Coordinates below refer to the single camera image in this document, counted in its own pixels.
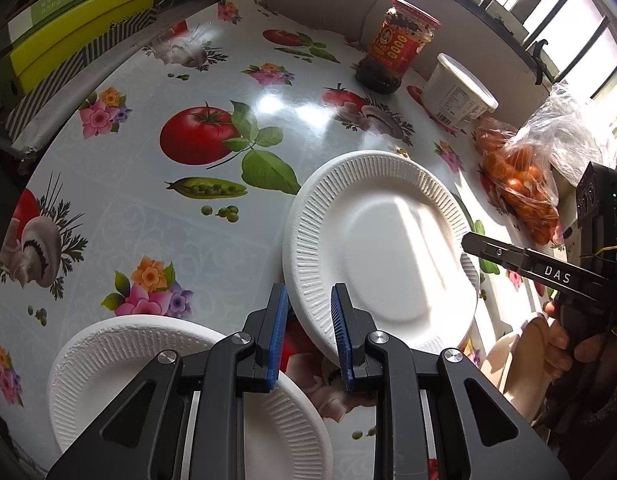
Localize barred window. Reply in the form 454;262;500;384
423;0;617;108

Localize beige paper bowl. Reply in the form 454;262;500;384
481;332;520;388
503;314;553;407

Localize person's right hand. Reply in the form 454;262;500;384
542;300;617;376

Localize white plastic tub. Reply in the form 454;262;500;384
422;52;499;133

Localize black hook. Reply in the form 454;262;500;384
529;39;553;86

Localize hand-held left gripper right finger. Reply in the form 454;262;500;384
329;282;571;480

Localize plastic bag of oranges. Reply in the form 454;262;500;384
475;82;605;247

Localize vegetable print tablecloth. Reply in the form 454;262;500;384
0;0;579;480

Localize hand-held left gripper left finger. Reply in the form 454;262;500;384
46;282;290;480

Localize white paper plate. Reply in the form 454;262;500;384
47;315;334;480
282;150;480;361

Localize striped cardboard box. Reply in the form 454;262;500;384
2;10;189;158

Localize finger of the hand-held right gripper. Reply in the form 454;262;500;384
461;231;529;275

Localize yellow-green box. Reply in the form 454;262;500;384
8;0;159;95

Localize red label sauce jar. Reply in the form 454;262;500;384
355;0;440;95

